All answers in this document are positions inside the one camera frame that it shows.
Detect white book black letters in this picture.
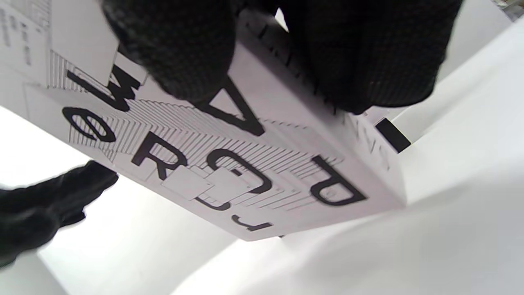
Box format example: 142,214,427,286
0,0,412,242

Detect person's right hand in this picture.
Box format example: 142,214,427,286
100,0,464,115

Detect person's left hand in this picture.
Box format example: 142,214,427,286
0,161,119,268

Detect white backdrop board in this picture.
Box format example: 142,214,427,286
436,0,514,80

